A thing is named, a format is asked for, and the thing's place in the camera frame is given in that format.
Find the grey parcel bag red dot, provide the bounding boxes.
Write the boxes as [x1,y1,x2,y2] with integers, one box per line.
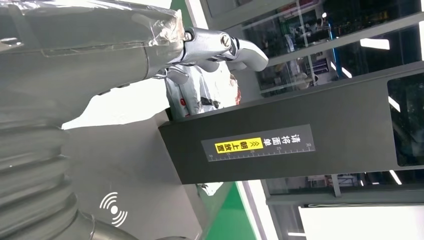
[61,61,242,131]

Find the white parcel bag black lettering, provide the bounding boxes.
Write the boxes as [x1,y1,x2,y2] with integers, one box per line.
[197,182,224,197]

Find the bright green conveyor belt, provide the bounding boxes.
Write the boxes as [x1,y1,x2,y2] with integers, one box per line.
[203,182,261,240]

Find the black inbound scanner machine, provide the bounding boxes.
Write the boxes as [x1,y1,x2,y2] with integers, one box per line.
[61,60,424,240]

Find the dark green table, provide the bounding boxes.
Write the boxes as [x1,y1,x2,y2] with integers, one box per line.
[195,182,238,233]

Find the yellow and grey ruler label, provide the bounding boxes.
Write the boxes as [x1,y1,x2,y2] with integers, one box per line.
[201,124,316,163]

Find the white board panel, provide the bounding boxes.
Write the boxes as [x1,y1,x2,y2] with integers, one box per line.
[298,205,424,240]

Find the pale conveyor side rail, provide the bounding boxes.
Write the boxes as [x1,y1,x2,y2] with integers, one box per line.
[237,180,281,240]

